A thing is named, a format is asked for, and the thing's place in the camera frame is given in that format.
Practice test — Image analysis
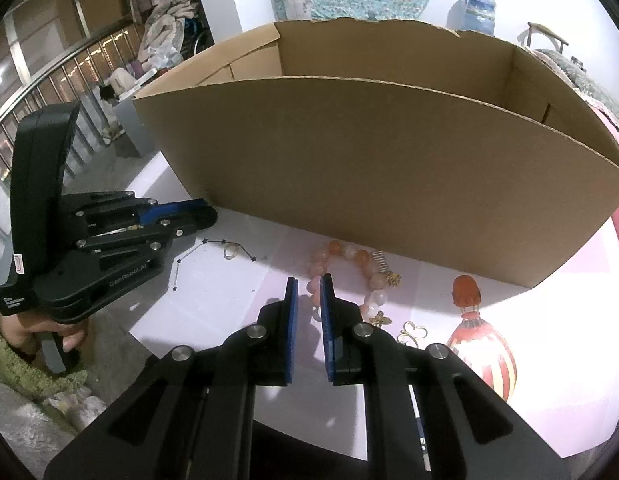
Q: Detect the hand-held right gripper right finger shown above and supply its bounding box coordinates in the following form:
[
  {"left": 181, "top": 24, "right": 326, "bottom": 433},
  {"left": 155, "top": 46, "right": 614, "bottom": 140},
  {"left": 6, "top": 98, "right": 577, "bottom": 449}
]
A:
[{"left": 319, "top": 273, "right": 573, "bottom": 480}]

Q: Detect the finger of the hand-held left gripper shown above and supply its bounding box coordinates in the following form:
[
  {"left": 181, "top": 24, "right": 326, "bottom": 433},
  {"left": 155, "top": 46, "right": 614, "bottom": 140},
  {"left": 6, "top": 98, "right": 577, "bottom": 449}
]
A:
[
  {"left": 64, "top": 191, "right": 212, "bottom": 233},
  {"left": 74, "top": 208, "right": 218, "bottom": 261}
]

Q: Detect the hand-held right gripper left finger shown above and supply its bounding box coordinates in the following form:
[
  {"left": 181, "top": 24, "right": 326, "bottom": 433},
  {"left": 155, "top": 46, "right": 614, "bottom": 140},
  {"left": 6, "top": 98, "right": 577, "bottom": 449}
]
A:
[{"left": 43, "top": 276, "right": 300, "bottom": 480}]

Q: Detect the gold butterfly outline charm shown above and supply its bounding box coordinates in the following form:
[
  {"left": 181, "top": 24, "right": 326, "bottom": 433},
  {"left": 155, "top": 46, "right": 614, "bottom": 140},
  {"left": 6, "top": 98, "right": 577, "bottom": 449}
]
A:
[{"left": 397, "top": 322, "right": 429, "bottom": 346}]

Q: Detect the pink orange bead bracelet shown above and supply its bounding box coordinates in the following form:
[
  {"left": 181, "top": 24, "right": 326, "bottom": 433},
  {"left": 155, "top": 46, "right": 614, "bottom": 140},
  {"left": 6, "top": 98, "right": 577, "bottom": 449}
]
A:
[{"left": 309, "top": 240, "right": 391, "bottom": 325}]

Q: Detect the brown cardboard box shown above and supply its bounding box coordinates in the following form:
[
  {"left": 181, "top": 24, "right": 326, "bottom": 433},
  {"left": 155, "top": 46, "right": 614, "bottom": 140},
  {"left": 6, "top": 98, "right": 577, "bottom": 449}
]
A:
[{"left": 132, "top": 17, "right": 619, "bottom": 288}]

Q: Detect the person's left hand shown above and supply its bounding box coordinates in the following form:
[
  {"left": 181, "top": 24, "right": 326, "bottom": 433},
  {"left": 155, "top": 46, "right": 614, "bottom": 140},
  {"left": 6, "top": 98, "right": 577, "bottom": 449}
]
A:
[{"left": 0, "top": 307, "right": 86, "bottom": 356}]

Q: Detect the metal railing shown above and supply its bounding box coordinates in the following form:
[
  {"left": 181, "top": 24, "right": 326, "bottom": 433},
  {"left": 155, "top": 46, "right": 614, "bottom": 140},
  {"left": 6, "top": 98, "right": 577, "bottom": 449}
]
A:
[{"left": 0, "top": 25, "right": 145, "bottom": 241}]

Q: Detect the white plastic container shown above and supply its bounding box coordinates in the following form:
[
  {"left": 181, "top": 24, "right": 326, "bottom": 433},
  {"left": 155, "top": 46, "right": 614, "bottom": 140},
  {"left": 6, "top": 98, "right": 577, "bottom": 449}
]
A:
[{"left": 110, "top": 67, "right": 136, "bottom": 97}]

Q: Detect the pile of pale clothes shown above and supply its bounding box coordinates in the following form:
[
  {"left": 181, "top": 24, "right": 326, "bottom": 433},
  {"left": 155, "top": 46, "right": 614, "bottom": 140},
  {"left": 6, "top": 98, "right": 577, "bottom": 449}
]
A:
[{"left": 136, "top": 0, "right": 200, "bottom": 71}]

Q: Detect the blue water jug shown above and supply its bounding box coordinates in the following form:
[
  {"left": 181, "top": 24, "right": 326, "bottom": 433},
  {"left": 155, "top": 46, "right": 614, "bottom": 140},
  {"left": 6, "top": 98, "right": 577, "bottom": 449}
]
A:
[{"left": 447, "top": 0, "right": 497, "bottom": 36}]

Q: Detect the grey blanket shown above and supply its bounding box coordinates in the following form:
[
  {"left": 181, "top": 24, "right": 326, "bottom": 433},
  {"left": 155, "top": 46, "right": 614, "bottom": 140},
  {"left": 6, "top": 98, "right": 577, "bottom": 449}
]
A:
[{"left": 532, "top": 47, "right": 619, "bottom": 126}]

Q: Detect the wooden chair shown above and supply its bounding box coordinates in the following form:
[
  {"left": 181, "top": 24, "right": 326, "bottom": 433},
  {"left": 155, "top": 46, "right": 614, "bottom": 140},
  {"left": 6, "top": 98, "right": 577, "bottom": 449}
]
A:
[{"left": 518, "top": 21, "right": 570, "bottom": 51}]

